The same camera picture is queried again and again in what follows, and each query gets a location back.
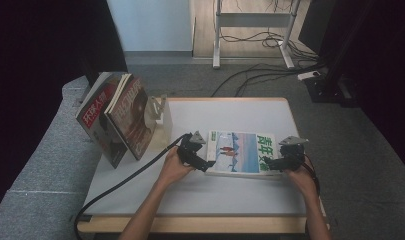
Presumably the dark blue illustrated magazine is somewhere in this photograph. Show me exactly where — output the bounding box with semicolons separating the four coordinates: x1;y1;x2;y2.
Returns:
104;73;131;116

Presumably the person's right hand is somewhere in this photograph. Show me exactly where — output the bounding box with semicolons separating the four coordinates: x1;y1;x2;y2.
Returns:
283;166;319;201

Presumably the portrait magazine with red label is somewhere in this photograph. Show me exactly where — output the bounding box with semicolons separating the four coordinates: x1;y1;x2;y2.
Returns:
74;72;128;170

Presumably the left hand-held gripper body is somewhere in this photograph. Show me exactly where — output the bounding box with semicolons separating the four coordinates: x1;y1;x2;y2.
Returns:
176;130;207;166

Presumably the beige expandable book rack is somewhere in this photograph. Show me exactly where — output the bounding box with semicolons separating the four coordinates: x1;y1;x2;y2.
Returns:
146;94;174;153

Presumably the white desk frame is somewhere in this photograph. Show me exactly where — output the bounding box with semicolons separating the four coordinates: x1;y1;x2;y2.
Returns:
212;0;303;70

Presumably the white magazine with snowy scene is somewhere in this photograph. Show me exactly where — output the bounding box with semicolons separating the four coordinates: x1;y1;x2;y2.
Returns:
204;129;282;181

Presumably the person's left hand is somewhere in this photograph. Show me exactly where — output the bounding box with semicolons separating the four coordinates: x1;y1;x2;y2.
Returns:
158;148;195;187

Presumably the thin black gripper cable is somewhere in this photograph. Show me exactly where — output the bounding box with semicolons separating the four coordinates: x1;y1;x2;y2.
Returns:
303;154;322;196

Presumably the black panel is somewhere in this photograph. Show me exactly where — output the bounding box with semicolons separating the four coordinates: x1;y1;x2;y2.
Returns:
298;0;328;54

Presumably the white power strip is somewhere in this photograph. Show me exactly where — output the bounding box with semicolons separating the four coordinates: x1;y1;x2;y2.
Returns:
297;70;322;81

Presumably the tangle of black floor cables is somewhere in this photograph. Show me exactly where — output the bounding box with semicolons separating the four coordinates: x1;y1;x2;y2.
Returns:
210;0;328;98

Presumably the black stand with heavy base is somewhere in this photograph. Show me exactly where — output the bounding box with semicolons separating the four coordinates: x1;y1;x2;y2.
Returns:
304;0;374;108

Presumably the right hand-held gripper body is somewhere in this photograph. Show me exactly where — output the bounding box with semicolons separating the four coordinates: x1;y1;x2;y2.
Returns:
279;135;309;173

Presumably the black curtain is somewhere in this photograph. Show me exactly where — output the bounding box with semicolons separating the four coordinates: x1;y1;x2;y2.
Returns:
319;0;405;176
0;0;129;223

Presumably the thick black gripper cable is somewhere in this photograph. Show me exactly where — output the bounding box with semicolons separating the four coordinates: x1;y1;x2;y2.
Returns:
73;133;191;240

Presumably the red-brown magazine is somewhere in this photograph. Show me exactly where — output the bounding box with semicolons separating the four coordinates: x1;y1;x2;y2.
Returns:
106;74;158;162

